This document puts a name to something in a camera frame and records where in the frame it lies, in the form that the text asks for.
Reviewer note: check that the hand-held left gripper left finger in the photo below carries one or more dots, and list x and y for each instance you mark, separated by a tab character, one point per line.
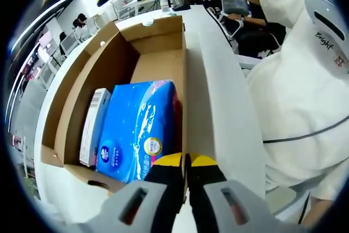
166	189

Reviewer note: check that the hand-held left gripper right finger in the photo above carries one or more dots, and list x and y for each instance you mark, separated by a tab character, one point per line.
204	178

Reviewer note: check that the dark blue tissue pack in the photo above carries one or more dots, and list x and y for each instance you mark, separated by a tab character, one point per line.
136	124

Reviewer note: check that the brown cardboard shoe box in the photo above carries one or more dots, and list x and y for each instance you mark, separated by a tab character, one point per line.
158	64

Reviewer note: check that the small white barcode carton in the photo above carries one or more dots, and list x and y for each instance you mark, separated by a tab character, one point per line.
94	124

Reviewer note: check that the white office chair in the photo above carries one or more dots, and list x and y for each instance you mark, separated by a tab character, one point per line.
69	43
234	1

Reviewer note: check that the person in white shirt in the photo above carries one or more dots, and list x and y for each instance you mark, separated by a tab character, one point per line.
294	94

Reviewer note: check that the white chest device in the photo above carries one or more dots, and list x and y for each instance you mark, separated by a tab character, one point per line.
324	17

